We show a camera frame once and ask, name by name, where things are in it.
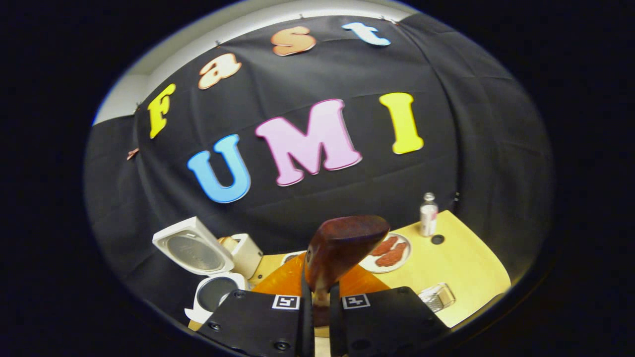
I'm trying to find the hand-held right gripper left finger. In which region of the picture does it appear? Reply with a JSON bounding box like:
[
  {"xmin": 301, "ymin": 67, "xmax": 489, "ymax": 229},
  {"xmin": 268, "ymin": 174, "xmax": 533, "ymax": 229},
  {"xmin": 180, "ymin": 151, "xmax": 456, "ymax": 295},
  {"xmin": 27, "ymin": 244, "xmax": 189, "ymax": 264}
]
[{"xmin": 196, "ymin": 253, "xmax": 314, "ymax": 357}]

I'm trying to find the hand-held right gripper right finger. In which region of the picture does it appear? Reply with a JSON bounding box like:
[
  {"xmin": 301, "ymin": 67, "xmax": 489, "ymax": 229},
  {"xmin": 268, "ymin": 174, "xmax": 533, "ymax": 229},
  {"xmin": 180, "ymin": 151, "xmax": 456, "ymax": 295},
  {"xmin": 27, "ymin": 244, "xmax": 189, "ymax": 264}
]
[{"xmin": 330, "ymin": 278, "xmax": 449, "ymax": 357}]

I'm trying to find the wire chopstick holder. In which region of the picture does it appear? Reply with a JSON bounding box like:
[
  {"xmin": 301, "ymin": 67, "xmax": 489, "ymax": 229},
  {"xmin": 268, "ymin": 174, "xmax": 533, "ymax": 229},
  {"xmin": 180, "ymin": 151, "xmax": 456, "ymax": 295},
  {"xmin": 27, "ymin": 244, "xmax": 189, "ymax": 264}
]
[{"xmin": 418, "ymin": 283, "xmax": 456, "ymax": 313}]

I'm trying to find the brown wooden spoon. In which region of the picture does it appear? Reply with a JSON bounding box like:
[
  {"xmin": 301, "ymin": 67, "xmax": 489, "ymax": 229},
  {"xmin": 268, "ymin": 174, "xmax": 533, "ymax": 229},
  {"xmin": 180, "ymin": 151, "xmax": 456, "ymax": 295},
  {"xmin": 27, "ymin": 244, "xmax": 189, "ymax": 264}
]
[{"xmin": 304, "ymin": 215, "xmax": 391, "ymax": 328}]

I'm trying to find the white rice cooker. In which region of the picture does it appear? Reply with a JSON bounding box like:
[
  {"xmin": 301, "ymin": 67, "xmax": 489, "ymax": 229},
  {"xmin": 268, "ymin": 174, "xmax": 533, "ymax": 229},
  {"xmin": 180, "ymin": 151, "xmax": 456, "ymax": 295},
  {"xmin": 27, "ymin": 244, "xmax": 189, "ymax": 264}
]
[{"xmin": 152, "ymin": 216, "xmax": 251, "ymax": 325}]

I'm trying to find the round white plate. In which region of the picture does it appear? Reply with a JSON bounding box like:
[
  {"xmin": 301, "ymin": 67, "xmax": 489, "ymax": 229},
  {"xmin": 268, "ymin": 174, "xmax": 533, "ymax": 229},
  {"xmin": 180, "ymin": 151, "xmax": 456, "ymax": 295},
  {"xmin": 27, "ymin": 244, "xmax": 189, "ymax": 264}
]
[{"xmin": 358, "ymin": 232, "xmax": 412, "ymax": 274}]

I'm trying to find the red sausage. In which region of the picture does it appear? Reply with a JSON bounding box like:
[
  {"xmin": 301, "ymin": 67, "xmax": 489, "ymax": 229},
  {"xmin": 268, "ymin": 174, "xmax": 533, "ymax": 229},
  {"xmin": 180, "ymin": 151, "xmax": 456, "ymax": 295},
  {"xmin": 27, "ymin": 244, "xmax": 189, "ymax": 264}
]
[
  {"xmin": 371, "ymin": 236, "xmax": 399, "ymax": 256},
  {"xmin": 376, "ymin": 242, "xmax": 408, "ymax": 267}
]

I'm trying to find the white toaster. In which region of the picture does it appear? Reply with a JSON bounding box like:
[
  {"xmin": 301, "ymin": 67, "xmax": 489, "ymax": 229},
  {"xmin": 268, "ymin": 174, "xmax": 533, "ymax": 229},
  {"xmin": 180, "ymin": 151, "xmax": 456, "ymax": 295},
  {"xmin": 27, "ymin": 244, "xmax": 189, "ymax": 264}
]
[{"xmin": 218, "ymin": 233, "xmax": 263, "ymax": 280}]

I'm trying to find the clear bottle pink label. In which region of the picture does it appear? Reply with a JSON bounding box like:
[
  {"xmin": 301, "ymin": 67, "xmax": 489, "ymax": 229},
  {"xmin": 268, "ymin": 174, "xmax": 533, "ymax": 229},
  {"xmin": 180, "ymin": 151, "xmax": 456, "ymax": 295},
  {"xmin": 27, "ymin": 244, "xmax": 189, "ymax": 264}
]
[{"xmin": 420, "ymin": 192, "xmax": 439, "ymax": 237}]

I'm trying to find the black backdrop cloth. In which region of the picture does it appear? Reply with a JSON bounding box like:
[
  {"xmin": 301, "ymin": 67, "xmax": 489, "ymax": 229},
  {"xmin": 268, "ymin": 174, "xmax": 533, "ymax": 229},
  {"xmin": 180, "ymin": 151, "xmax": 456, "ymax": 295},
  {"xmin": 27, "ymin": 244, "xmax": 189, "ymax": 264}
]
[{"xmin": 83, "ymin": 12, "xmax": 554, "ymax": 323}]

